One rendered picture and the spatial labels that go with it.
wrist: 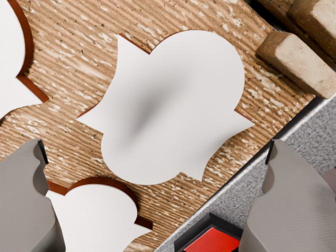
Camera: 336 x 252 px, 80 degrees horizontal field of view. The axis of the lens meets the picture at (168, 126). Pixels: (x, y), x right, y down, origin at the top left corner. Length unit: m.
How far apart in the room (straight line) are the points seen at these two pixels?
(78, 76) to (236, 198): 0.22
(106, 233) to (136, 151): 0.12
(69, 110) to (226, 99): 0.13
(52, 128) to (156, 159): 0.09
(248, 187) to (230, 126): 0.12
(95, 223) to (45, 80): 0.15
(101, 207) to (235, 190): 0.15
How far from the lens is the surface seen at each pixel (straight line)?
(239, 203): 0.29
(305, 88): 0.19
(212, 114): 0.16
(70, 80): 0.18
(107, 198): 0.22
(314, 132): 0.26
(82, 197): 0.23
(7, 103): 0.19
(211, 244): 0.32
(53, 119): 0.20
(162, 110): 0.16
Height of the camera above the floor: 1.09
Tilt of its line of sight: 62 degrees down
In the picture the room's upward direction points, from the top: 176 degrees clockwise
